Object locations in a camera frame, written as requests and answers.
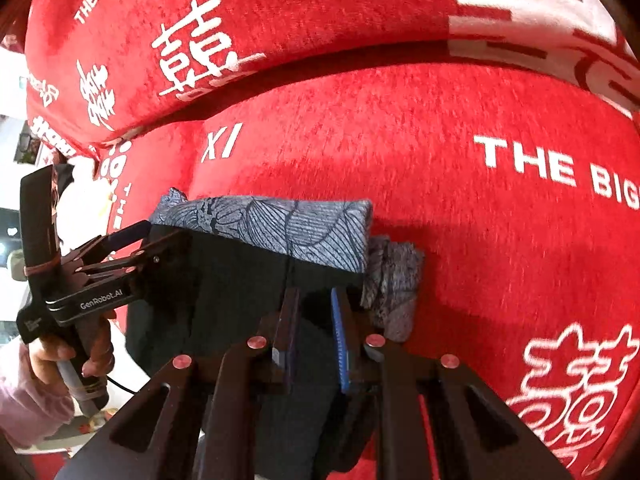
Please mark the red printed sofa backrest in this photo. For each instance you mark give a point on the red printed sofa backrest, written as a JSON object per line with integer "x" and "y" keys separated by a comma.
{"x": 325, "y": 10}

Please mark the dark pants with grey waistband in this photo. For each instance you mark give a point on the dark pants with grey waistband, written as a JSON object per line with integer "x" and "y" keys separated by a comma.
{"x": 240, "y": 285}

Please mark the red printed sofa seat cushion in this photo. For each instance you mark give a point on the red printed sofa seat cushion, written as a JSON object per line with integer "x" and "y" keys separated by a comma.
{"x": 450, "y": 220}

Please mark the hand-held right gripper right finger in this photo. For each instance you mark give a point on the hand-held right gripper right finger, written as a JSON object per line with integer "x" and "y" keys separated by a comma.
{"x": 341, "y": 345}

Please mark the person's left hand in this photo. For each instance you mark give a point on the person's left hand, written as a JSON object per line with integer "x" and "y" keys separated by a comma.
{"x": 100, "y": 345}

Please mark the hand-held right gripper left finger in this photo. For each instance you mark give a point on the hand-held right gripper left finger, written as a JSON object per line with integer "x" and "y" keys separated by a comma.
{"x": 286, "y": 332}

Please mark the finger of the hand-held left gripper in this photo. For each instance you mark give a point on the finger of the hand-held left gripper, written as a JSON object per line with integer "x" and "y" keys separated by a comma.
{"x": 160, "y": 257}
{"x": 125, "y": 234}

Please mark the person's left forearm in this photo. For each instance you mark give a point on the person's left forearm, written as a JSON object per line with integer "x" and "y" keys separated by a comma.
{"x": 30, "y": 400}

